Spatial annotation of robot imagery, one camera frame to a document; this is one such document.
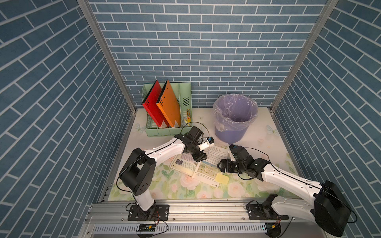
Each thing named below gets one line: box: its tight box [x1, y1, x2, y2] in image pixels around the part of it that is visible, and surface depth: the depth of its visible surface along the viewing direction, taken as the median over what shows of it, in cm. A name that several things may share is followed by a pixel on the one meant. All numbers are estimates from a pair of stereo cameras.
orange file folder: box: [156, 79, 182, 128], surface depth 101 cm
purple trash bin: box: [213, 93, 258, 145], surface depth 93 cm
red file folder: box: [141, 80, 170, 128], surface depth 88 cm
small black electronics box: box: [135, 223, 157, 232], surface depth 73 cm
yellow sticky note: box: [215, 173, 230, 185], surface depth 86 cm
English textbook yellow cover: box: [169, 146, 229, 188], surface depth 89 cm
